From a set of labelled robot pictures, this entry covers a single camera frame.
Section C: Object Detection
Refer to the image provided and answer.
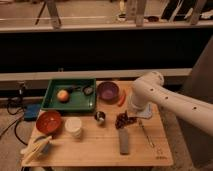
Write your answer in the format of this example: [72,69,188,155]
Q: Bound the grey sharpening block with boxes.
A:
[118,128,129,155]

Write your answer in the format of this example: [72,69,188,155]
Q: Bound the small metal cup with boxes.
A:
[94,111,106,125]

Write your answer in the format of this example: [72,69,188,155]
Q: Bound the purple bowl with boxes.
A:
[97,81,119,101]

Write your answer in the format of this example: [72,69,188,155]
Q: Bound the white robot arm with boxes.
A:
[128,71,213,136]

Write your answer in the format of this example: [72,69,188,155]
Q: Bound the bunch of dark grapes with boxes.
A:
[115,112,137,129]

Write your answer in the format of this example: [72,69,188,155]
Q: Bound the blue box on floor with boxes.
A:
[24,104,41,121]

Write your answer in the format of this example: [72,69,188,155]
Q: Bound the red wooden bowl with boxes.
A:
[36,111,62,134]

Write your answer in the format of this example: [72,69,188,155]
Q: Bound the green plastic tray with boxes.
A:
[41,78,96,113]

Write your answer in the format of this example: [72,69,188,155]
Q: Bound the orange carrot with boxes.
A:
[117,90,126,107]

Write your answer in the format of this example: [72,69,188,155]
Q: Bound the white plastic cup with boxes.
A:
[65,117,82,138]

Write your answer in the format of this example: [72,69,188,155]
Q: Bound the black cables on floor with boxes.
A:
[0,87,28,146]

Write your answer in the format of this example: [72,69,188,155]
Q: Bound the black handled brush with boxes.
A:
[66,85,94,96]

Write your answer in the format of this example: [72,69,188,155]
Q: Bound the peach apple fruit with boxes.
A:
[57,89,69,102]

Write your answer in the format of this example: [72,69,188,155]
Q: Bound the wooden table board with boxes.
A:
[21,80,174,168]

